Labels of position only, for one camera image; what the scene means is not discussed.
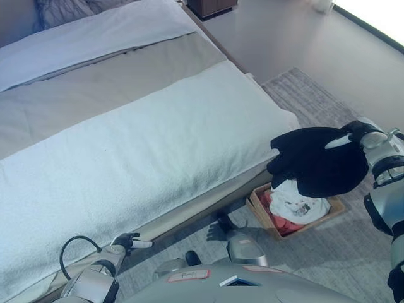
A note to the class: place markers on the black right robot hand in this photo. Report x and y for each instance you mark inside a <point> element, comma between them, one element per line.
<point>360,129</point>

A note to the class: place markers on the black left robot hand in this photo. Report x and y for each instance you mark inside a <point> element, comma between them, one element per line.
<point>123,241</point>

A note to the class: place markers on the black garment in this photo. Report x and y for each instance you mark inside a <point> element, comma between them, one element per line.
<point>318,164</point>

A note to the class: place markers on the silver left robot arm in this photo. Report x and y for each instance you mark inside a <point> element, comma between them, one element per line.
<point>91,281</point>

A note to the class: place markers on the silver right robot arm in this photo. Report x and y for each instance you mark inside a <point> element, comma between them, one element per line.
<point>386,151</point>

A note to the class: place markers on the bed with white blanket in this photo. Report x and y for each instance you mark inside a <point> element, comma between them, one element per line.
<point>189,217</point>

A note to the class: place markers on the white terry bed throw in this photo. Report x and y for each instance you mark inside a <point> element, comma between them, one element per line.
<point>126,158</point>

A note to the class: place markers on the wooden laundry basket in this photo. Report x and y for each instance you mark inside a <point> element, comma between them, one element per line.
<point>334,210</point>

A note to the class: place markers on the white folded bed sheet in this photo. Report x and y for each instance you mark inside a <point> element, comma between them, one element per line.
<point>79,41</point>

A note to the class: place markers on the silver left robot leg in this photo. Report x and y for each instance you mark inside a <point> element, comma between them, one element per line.
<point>192,257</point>

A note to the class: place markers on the silver robot leg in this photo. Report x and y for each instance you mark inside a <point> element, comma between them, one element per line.
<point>192,257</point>
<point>246,249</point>

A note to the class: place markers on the white printed garment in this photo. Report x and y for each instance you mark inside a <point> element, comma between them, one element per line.
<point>293,205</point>

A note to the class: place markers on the dark window floor track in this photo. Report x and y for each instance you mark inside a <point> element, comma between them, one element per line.
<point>369,28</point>

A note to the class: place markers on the silver robot torso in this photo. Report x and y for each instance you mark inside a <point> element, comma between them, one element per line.
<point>221,288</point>

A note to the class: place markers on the red garment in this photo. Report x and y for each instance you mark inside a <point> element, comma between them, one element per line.
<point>285,225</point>

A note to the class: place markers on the silver right robot leg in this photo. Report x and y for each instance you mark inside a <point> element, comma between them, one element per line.
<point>246,249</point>

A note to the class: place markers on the grey floor rug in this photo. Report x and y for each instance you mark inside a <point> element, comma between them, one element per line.
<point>315,259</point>

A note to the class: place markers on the beige duvet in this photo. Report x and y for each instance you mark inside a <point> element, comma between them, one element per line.
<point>94,85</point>

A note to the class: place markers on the wooden dresser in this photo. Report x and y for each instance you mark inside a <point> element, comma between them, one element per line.
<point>214,6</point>

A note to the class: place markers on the grey patterned pillow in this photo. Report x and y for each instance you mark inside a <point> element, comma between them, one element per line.
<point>63,11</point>

